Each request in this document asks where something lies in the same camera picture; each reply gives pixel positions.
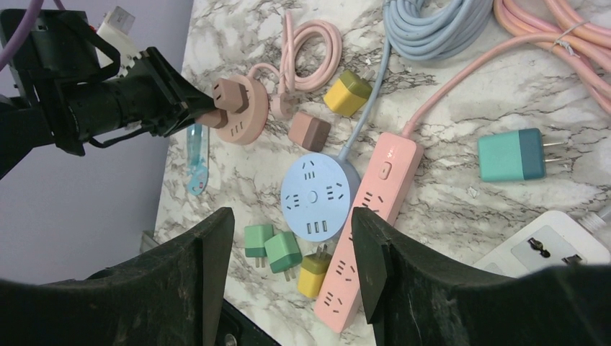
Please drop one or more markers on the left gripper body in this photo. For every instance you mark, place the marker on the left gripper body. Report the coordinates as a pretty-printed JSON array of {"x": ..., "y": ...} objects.
[{"x": 91, "y": 109}]

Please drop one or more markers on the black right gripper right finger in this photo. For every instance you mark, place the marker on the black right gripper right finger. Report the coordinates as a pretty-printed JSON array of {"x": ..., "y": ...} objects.
[{"x": 432, "y": 299}]

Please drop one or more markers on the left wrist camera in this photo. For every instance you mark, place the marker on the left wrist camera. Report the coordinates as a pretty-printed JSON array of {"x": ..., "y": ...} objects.
[{"x": 114, "y": 29}]

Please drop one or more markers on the pink round power strip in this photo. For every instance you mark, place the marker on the pink round power strip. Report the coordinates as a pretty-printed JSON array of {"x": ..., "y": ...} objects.
[{"x": 243, "y": 128}]

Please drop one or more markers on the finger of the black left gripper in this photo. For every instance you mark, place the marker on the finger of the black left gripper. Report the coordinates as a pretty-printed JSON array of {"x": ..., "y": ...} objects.
[{"x": 178, "y": 103}]

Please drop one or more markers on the blue round power strip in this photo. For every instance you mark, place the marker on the blue round power strip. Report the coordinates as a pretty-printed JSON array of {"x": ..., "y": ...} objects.
[{"x": 317, "y": 194}]

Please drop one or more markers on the yellow plug adapter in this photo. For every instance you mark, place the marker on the yellow plug adapter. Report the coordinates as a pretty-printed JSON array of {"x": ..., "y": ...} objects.
[
  {"x": 313, "y": 270},
  {"x": 349, "y": 92}
]

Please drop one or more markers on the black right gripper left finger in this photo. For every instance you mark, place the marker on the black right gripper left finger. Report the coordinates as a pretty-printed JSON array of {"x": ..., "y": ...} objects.
[{"x": 169, "y": 295}]

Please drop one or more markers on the green plug adapter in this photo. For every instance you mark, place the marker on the green plug adapter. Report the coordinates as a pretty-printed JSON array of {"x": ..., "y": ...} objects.
[
  {"x": 283, "y": 254},
  {"x": 255, "y": 237}
]

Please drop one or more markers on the white power strip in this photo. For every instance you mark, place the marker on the white power strip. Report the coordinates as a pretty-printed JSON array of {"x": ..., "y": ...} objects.
[{"x": 552, "y": 239}]

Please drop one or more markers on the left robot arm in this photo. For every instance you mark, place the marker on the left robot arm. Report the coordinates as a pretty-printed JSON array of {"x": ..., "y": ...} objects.
[{"x": 45, "y": 49}]

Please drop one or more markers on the pink long power strip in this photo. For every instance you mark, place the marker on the pink long power strip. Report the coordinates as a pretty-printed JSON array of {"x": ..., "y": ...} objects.
[{"x": 359, "y": 269}]

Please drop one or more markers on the blue patterned bookmark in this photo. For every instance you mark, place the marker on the blue patterned bookmark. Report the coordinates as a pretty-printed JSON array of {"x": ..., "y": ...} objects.
[{"x": 197, "y": 158}]

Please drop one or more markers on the teal plug adapter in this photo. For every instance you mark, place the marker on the teal plug adapter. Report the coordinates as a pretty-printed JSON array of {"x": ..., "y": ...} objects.
[{"x": 513, "y": 156}]

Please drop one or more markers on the pink brown plug adapter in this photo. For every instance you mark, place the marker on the pink brown plug adapter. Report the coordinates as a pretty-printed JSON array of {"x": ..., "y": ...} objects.
[{"x": 230, "y": 96}]

